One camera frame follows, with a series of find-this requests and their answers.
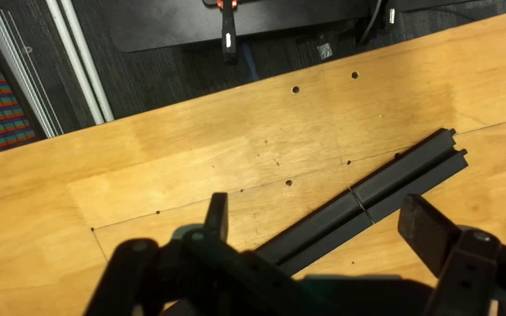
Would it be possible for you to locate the medium black track piece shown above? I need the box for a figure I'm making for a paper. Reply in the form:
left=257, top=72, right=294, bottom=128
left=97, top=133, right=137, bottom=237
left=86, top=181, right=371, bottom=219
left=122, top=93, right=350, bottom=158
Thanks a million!
left=253, top=190, right=376, bottom=277

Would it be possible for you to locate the black floor cable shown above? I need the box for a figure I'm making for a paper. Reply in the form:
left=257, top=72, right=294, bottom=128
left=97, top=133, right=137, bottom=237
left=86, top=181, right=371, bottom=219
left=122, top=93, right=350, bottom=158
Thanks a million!
left=357, top=0, right=385, bottom=47

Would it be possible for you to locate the gray aluminium rail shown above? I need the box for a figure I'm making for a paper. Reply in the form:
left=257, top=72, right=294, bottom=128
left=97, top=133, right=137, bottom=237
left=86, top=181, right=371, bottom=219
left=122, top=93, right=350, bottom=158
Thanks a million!
left=0, top=5, right=67, bottom=140

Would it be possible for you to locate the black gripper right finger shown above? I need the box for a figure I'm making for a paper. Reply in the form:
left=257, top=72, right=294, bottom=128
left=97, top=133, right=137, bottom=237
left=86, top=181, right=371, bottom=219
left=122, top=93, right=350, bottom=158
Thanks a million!
left=396, top=193, right=506, bottom=316

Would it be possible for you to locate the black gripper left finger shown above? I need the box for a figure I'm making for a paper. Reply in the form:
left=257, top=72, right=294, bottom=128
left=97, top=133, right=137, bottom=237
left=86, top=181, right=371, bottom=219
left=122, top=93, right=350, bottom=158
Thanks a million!
left=83, top=191, right=348, bottom=316

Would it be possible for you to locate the white rail bar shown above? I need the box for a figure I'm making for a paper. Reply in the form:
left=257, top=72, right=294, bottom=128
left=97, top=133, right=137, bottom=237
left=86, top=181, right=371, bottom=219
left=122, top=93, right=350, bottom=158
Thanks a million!
left=44, top=0, right=116, bottom=126

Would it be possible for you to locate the black clamp orange handle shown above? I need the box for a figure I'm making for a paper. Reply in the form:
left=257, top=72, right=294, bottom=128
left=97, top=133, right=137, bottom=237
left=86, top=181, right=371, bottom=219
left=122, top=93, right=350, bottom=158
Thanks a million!
left=215, top=0, right=243, bottom=60

